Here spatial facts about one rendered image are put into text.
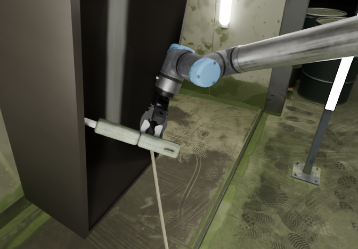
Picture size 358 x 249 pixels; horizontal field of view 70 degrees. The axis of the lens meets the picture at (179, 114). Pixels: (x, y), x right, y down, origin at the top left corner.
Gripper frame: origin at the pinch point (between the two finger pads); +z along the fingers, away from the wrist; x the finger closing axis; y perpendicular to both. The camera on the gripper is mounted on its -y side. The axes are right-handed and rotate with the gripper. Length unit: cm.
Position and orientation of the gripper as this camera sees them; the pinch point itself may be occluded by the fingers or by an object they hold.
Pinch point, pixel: (146, 141)
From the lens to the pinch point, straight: 96.7
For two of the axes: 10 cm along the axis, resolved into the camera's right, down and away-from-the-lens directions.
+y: -1.2, -2.4, 9.6
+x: -9.2, -3.4, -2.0
